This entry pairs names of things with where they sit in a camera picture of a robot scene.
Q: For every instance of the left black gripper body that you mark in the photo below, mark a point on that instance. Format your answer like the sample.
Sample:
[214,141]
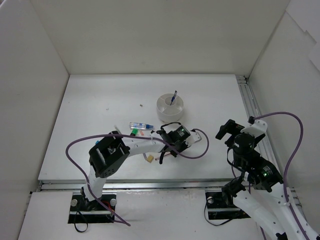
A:
[163,146]

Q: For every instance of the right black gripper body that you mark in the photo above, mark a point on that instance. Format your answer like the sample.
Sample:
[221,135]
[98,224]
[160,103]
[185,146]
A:
[230,128]

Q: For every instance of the tan eraser block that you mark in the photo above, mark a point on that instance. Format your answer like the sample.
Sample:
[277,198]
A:
[150,158]

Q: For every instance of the clear blue-capped glue bottle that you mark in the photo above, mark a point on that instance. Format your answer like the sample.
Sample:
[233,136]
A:
[141,126]

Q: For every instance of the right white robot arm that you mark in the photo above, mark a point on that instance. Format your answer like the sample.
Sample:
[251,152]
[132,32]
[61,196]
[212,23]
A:
[260,191]

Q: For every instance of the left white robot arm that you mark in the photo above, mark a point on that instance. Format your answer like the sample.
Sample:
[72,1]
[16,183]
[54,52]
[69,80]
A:
[107,156]

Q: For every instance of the white round compartment container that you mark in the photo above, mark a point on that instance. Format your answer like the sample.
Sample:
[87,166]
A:
[168,111]

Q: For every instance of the green black highlighter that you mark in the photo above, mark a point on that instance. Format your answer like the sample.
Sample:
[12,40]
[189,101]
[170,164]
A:
[134,132]

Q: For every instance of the grey clear pen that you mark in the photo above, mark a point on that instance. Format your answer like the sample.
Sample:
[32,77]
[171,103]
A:
[117,129]

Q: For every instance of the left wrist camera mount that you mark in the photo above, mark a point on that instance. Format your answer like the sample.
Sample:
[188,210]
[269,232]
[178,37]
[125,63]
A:
[194,137]

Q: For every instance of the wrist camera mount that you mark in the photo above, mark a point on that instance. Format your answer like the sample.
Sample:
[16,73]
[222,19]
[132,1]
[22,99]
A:
[255,128]
[194,137]

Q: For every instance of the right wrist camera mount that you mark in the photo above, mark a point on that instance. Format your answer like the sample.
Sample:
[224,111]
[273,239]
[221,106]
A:
[255,128]

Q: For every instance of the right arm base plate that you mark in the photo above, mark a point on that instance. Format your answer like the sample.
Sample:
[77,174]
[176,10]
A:
[216,208]

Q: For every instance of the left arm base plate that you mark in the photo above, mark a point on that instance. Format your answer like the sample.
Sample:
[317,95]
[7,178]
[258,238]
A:
[82,212]

